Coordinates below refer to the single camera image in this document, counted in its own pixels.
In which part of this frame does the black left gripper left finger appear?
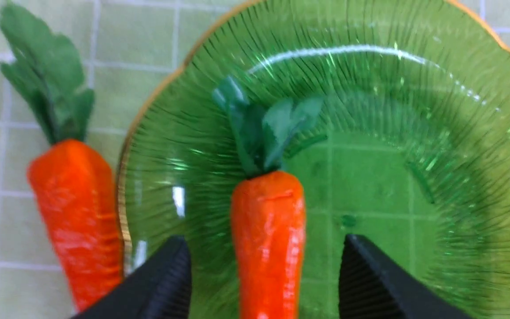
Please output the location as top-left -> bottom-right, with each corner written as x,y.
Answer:
74,236 -> 192,319

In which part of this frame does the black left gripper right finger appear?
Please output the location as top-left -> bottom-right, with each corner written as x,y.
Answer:
338,234 -> 468,319

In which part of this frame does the orange toy carrot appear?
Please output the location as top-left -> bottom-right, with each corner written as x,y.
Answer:
0,1 -> 124,312
212,75 -> 325,319

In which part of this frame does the green ribbed plastic plate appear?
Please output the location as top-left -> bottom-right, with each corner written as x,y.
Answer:
118,0 -> 510,319

